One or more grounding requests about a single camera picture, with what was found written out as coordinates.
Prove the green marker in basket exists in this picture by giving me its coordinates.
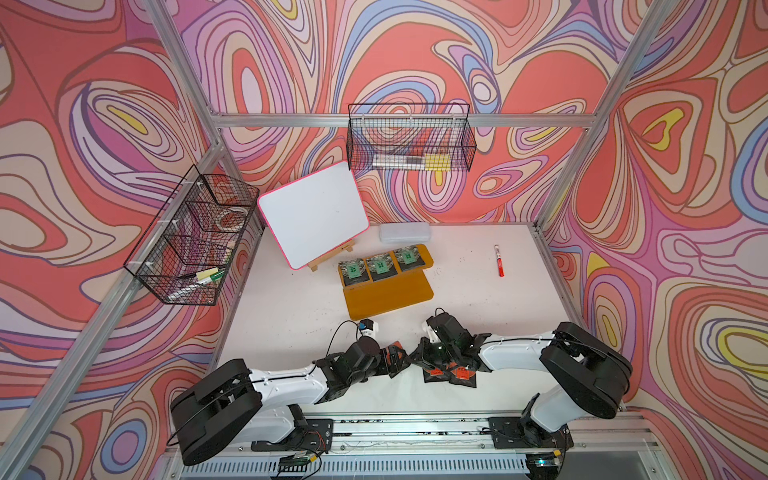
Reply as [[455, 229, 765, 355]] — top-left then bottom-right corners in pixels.
[[178, 267, 227, 285]]

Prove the green tea bag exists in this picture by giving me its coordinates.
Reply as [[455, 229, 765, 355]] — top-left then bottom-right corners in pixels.
[[393, 245, 426, 272], [366, 252, 398, 282], [338, 258, 370, 287]]

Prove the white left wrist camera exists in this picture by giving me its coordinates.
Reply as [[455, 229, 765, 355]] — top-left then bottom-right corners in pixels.
[[358, 319, 379, 339]]

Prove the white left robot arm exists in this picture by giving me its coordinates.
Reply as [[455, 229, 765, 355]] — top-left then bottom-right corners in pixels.
[[170, 335, 408, 466]]

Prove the black wire basket left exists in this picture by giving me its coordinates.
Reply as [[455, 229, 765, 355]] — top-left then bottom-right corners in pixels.
[[123, 166, 260, 306]]

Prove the yellow wooden two-tier shelf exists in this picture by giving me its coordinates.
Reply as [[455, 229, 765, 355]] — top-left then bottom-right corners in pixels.
[[342, 244, 434, 321]]

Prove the red marker pen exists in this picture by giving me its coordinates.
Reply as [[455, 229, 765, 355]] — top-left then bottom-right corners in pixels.
[[494, 244, 505, 278]]

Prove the pink framed whiteboard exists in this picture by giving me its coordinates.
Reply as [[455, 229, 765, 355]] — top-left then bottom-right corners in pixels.
[[257, 161, 370, 270]]

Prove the black wire basket back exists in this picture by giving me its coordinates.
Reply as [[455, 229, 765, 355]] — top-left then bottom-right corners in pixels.
[[346, 100, 477, 173]]

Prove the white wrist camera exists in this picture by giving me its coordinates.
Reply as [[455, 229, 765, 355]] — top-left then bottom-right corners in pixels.
[[422, 321, 440, 343], [358, 319, 379, 339]]

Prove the wooden whiteboard easel stand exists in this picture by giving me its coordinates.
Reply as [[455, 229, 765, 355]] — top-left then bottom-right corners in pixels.
[[307, 239, 356, 272]]

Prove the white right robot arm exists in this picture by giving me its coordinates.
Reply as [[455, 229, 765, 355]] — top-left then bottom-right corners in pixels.
[[409, 311, 633, 449]]

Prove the black wire basket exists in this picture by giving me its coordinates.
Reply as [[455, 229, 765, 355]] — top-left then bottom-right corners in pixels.
[[123, 166, 260, 306], [346, 100, 477, 173]]

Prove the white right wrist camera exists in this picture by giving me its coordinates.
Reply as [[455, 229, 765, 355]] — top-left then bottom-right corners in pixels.
[[422, 321, 440, 343]]

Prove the tape roll in basket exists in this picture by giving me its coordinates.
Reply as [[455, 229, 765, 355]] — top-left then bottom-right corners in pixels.
[[215, 206, 248, 233]]

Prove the red tea bag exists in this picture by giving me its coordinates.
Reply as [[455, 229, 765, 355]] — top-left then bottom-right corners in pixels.
[[383, 341, 411, 378], [423, 369, 450, 383], [449, 367, 477, 388]]

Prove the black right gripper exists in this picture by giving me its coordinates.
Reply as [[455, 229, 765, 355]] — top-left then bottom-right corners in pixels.
[[407, 337, 459, 372]]

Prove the yellow sticky notes block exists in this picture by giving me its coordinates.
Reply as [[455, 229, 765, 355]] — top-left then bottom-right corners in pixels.
[[422, 154, 452, 172]]

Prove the white plastic pencil case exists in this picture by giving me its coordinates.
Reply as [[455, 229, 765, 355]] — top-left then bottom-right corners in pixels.
[[379, 222, 431, 243]]

